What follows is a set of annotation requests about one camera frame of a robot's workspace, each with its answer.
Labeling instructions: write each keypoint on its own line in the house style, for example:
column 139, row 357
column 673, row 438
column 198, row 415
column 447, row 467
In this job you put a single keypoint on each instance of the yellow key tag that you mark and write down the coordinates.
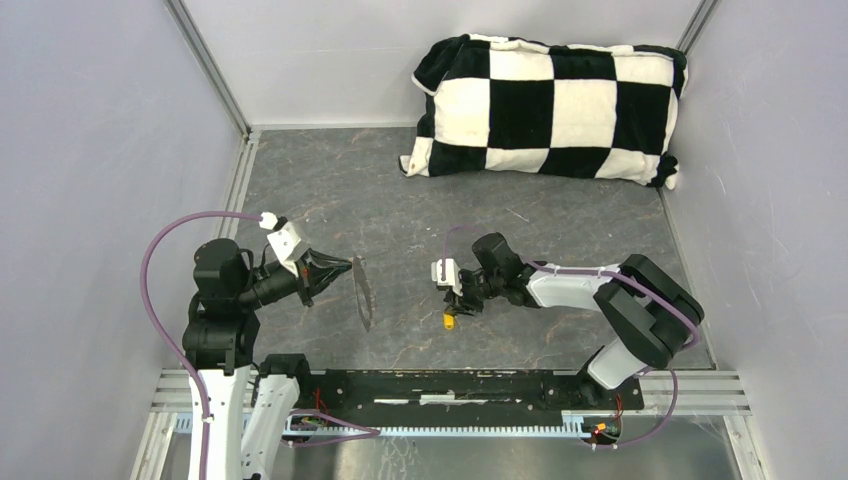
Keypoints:
column 449, row 321

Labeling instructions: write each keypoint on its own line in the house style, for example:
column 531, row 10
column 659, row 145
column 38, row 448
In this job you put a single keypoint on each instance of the aluminium frame rail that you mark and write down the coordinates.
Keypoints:
column 699, row 393

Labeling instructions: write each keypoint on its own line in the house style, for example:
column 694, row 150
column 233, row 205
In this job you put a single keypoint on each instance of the black white checkered pillow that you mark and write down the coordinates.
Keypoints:
column 579, row 111

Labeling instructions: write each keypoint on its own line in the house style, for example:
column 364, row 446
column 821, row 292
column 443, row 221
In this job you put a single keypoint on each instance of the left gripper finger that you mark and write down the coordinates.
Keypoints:
column 321, row 279
column 326, row 261

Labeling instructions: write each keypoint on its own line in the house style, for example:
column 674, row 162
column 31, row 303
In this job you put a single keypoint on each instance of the white toothed cable strip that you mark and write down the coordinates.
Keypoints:
column 567, row 426

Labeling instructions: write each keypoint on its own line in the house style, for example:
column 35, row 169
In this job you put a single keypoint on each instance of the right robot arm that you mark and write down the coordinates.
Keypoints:
column 652, row 316

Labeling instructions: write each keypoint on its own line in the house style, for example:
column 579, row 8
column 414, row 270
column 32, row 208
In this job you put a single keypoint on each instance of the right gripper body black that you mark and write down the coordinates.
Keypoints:
column 475, row 289

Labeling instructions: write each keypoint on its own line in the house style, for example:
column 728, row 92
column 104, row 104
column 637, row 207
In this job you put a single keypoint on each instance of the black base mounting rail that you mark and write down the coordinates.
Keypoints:
column 461, row 398

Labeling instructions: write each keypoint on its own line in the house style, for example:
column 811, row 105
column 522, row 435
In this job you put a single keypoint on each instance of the right base circuit board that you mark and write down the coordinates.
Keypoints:
column 606, row 432

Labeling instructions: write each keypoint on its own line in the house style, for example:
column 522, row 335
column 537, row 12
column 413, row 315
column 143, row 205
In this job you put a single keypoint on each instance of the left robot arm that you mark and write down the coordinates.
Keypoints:
column 240, row 409

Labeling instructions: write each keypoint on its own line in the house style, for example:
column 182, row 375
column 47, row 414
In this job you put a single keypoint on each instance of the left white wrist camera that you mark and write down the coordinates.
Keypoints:
column 285, row 240

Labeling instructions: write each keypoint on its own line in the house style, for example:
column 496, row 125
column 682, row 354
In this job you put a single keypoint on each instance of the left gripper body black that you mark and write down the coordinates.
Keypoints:
column 305, row 276

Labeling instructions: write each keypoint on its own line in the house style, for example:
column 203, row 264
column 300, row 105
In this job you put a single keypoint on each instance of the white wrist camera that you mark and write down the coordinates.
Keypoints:
column 445, row 274
column 285, row 240

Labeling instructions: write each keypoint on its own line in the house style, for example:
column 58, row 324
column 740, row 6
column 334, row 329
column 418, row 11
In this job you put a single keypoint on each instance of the base circuit board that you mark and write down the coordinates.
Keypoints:
column 306, row 423
column 606, row 432

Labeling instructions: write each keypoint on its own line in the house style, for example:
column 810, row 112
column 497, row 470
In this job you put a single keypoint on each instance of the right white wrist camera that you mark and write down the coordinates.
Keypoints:
column 445, row 274

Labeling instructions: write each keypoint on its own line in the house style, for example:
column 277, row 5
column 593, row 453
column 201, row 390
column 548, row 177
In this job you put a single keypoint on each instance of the left base circuit board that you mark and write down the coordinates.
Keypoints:
column 306, row 423

